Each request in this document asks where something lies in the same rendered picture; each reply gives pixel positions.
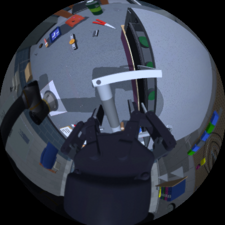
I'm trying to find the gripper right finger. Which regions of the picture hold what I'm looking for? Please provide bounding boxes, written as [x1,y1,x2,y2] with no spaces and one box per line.
[122,99,177,152]

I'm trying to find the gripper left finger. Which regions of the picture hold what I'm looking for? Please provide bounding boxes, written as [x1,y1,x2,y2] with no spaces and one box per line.
[60,104,105,156]

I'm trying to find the grey cash drawer body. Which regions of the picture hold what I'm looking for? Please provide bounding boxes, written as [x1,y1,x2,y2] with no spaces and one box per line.
[123,6,218,153]

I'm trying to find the green paper cup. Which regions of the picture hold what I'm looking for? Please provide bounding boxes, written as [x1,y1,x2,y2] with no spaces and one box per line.
[85,0,104,16]

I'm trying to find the clipboard with paper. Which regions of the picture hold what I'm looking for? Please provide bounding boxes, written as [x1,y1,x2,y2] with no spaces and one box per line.
[59,125,73,137]

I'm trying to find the blue rounded container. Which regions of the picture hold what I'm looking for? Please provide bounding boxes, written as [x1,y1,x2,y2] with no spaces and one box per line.
[39,141,60,174]

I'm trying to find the beige small box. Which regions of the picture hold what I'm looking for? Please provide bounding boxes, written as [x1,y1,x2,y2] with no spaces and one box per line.
[52,161,62,172]

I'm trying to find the brown pegboard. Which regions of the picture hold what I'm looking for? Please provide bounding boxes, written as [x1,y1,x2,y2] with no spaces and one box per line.
[191,70,225,193]

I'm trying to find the shelf with coloured binders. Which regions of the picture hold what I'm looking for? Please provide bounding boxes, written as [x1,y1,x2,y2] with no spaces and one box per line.
[155,176,189,202]

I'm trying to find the cardboard box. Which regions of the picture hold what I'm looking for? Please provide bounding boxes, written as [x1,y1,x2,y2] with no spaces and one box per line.
[23,61,34,84]

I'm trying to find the blue tablet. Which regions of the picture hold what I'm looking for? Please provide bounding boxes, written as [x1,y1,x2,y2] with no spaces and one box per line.
[49,26,62,44]

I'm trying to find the red square pad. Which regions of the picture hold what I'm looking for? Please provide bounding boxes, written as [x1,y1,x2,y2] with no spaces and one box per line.
[65,14,85,28]

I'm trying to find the red scissors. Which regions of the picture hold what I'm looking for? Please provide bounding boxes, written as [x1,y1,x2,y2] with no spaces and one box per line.
[92,18,116,30]

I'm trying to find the brown board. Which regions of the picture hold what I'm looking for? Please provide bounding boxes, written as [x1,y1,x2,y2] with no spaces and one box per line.
[54,9,73,19]

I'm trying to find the dark grey tray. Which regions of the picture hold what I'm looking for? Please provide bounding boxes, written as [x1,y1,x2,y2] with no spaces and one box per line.
[71,1,89,15]

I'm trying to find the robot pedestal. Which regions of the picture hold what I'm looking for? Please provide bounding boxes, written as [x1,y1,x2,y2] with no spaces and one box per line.
[39,79,68,117]

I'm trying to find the white bar on grey post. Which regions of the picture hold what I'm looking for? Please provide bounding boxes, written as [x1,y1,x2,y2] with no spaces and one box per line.
[91,69,163,134]

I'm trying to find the grey cable coil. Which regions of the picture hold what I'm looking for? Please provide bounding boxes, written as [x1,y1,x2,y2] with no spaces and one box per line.
[204,132,224,174]

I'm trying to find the blue print wall sign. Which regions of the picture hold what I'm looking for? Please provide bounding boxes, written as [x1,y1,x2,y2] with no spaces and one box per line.
[18,128,30,145]

